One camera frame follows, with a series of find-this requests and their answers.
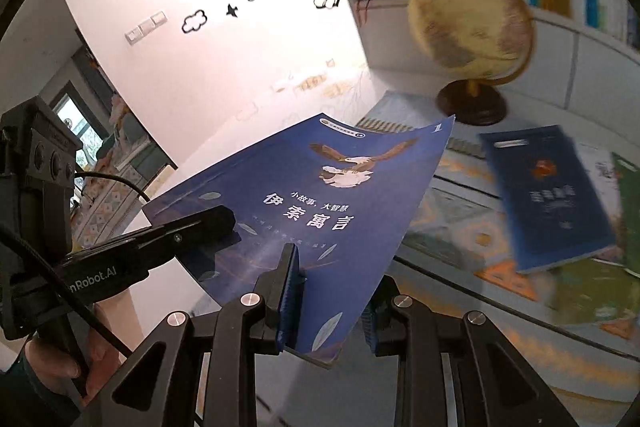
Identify person's left forearm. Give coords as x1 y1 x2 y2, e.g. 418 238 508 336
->
0 354 81 427

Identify patterned low cabinet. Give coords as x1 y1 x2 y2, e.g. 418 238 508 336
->
75 142 178 253

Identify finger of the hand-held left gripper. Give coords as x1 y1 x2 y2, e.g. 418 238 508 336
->
59 205 237 279

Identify person's left hand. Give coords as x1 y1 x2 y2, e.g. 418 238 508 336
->
25 302 122 408

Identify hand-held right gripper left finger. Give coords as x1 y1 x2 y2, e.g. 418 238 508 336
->
80 243 307 427

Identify white bookcase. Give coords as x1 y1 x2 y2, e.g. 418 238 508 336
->
370 0 640 122

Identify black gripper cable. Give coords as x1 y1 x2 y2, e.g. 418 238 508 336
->
0 172 151 355

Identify window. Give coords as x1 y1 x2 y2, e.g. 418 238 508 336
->
50 92 98 168

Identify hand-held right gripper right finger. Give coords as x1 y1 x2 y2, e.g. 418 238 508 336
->
361 274 581 427

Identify printed play mat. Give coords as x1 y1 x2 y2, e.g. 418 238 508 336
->
350 92 640 358

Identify blue book with eagle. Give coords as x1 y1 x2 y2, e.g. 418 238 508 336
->
142 112 456 370

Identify cloud wall sticker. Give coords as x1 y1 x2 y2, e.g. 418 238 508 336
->
181 9 208 34

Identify green book with red insect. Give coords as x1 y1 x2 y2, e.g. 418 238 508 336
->
611 152 640 280

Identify dark blue book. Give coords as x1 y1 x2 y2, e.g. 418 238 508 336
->
479 124 618 275

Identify beige globe on wooden base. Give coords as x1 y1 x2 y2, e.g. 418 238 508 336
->
407 0 536 128

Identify wall switch panel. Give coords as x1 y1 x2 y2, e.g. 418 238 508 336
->
125 10 168 45

